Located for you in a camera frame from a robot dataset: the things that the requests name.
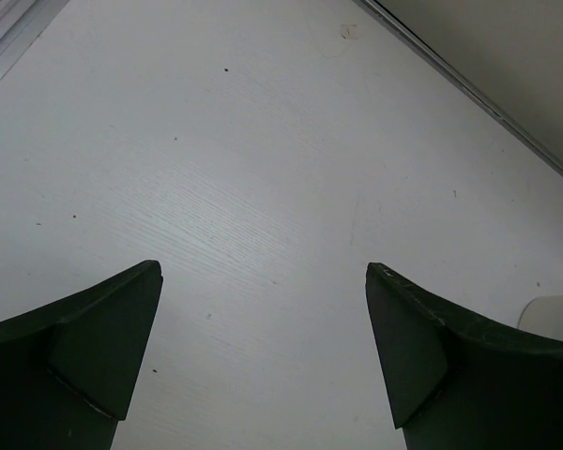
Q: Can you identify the aluminium table frame rail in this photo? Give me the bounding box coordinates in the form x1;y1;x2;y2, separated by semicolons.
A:
0;0;563;193

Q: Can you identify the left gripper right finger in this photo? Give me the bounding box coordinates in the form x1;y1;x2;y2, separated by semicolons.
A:
366;262;563;449

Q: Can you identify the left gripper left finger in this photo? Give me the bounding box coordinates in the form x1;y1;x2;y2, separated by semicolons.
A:
0;261;163;449

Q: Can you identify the cream plastic bin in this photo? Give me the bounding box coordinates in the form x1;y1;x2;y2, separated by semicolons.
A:
517;295;563;341

